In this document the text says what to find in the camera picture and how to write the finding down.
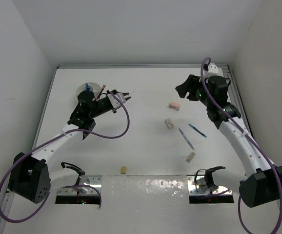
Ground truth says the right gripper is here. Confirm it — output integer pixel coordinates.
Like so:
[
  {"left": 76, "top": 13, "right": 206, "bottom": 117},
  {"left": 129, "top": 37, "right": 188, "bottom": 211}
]
[{"left": 176, "top": 74, "right": 213, "bottom": 107}]

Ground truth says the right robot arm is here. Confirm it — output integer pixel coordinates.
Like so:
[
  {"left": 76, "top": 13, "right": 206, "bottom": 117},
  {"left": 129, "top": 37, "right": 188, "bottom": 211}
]
[{"left": 175, "top": 75, "right": 282, "bottom": 208}]

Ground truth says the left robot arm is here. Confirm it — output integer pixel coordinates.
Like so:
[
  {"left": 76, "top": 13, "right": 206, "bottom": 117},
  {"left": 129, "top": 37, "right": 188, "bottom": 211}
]
[{"left": 8, "top": 90, "right": 130, "bottom": 204}]

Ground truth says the white round divided container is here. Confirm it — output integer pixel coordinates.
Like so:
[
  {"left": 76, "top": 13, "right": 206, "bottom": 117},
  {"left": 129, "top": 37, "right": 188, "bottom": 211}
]
[{"left": 76, "top": 82, "right": 102, "bottom": 97}]

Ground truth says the teal gel pen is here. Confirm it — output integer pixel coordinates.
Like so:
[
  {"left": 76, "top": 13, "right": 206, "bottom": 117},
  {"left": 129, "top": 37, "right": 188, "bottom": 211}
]
[{"left": 188, "top": 123, "right": 207, "bottom": 138}]

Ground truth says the staples box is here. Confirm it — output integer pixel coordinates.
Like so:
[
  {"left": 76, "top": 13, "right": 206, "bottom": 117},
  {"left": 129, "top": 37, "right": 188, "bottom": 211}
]
[{"left": 164, "top": 118, "right": 174, "bottom": 129}]

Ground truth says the blue ballpoint pen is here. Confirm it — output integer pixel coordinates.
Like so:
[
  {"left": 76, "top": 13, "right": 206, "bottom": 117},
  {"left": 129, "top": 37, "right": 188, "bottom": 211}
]
[{"left": 178, "top": 128, "right": 194, "bottom": 150}]

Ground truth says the beige eraser block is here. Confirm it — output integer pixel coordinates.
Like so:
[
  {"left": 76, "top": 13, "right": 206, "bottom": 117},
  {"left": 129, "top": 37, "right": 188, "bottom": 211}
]
[{"left": 185, "top": 152, "right": 196, "bottom": 163}]

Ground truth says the small yellow eraser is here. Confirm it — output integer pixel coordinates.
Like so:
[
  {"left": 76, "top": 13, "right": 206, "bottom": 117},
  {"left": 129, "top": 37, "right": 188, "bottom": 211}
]
[{"left": 121, "top": 166, "right": 127, "bottom": 174}]

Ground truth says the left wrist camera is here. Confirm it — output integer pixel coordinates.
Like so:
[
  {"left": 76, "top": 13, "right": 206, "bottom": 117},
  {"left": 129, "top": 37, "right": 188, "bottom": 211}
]
[{"left": 107, "top": 93, "right": 126, "bottom": 109}]

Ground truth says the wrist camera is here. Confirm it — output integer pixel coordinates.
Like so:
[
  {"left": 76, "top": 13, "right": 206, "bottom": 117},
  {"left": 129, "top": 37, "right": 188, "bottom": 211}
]
[
  {"left": 203, "top": 63, "right": 219, "bottom": 78},
  {"left": 107, "top": 93, "right": 126, "bottom": 109}
]

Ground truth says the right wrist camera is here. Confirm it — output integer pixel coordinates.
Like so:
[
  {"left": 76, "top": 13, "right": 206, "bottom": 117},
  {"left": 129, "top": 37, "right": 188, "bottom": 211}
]
[{"left": 203, "top": 63, "right": 219, "bottom": 78}]

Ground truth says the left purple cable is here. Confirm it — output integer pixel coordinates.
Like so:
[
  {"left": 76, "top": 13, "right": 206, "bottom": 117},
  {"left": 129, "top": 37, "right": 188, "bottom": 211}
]
[{"left": 0, "top": 92, "right": 131, "bottom": 223}]

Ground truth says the purple cable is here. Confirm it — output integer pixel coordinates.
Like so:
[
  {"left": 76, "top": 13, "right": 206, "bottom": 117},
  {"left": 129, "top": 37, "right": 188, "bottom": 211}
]
[
  {"left": 0, "top": 92, "right": 131, "bottom": 223},
  {"left": 201, "top": 57, "right": 282, "bottom": 234}
]

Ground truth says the left base plate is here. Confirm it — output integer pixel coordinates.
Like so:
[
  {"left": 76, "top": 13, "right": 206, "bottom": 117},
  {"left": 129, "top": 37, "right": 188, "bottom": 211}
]
[{"left": 57, "top": 175, "right": 102, "bottom": 196}]

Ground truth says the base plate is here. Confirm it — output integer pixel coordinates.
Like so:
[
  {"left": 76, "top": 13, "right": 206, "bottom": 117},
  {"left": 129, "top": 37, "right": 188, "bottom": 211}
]
[
  {"left": 57, "top": 175, "right": 102, "bottom": 196},
  {"left": 187, "top": 175, "right": 232, "bottom": 196}
]

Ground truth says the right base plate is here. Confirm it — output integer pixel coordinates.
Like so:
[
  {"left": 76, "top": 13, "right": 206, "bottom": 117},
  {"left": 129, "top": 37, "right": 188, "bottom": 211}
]
[{"left": 187, "top": 175, "right": 232, "bottom": 196}]

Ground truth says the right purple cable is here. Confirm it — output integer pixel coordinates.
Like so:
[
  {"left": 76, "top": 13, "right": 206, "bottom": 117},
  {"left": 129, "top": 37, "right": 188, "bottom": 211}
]
[{"left": 201, "top": 57, "right": 282, "bottom": 234}]

